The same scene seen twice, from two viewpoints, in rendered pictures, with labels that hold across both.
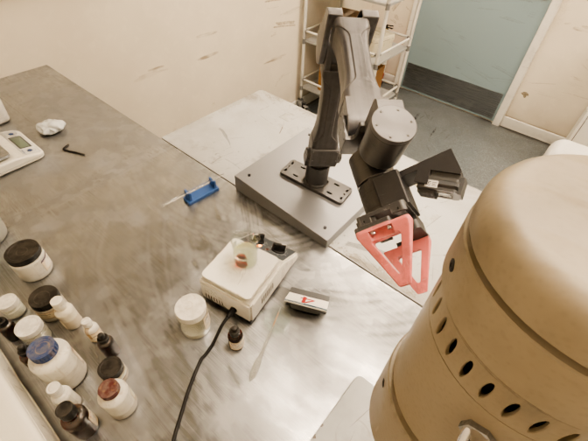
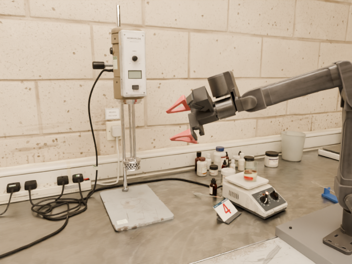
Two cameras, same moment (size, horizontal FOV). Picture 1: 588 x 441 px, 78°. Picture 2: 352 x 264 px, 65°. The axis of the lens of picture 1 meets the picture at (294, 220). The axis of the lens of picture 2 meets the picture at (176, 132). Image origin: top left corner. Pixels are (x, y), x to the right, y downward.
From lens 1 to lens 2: 1.12 m
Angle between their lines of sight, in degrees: 100
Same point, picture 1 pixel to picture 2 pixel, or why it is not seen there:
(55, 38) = not seen: outside the picture
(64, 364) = (215, 155)
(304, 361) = (193, 207)
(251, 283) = (233, 179)
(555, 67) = not seen: outside the picture
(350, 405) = (162, 209)
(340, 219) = (301, 238)
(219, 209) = (318, 203)
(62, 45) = not seen: outside the picture
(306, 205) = (318, 224)
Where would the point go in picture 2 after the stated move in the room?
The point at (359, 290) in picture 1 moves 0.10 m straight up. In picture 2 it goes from (229, 237) to (230, 205)
